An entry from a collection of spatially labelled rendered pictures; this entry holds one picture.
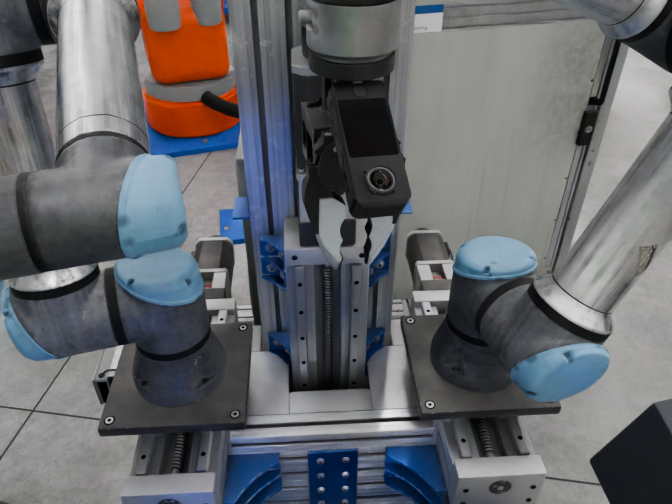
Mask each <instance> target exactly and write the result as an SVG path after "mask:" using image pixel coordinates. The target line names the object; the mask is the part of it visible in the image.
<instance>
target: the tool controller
mask: <svg viewBox="0 0 672 504"><path fill-rule="evenodd" d="M590 464H591V466H592V468H593V470H594V472H595V474H596V476H597V478H598V480H599V483H600V485H601V487H602V489H603V491H604V493H605V495H606V497H607V499H608V501H609V503H610V504H672V398H670V399H666V400H661V401H656V402H654V403H653V404H652V405H650V406H649V407H648V408H647V409H646V410H645V411H644V412H642V413H641V414H640V415H639V416H638V417H637V418H636V419H635V420H633V421H632V422H631V423H630V424H629V425H628V426H627V427H626V428H624V429H623V430H622V431H621V432H620V433H619V434H618V435H617V436H615V437H614V438H613V439H612V440H611V441H610V442H609V443H607V444H606V445H605V446H604V447H603V448H602V449H601V450H600V451H598V452H597V453H596V454H595V455H594V456H593V457H592V458H591V459H590Z"/></svg>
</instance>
